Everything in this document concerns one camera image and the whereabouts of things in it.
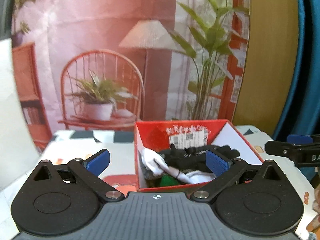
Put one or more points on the black glove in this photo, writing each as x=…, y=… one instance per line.
x=194, y=158

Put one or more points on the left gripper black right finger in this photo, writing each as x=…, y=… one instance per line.
x=227, y=171

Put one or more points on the green tassel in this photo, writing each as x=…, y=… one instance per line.
x=168, y=181

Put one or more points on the white cloth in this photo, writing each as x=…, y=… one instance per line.
x=154, y=167

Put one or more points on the blue curtain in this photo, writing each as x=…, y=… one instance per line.
x=300, y=114

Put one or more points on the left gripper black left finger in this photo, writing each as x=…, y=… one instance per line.
x=88, y=172

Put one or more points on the red strawberry cardboard box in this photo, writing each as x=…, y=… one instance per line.
x=159, y=135

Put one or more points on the printed room scene backdrop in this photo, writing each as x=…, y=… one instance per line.
x=102, y=64

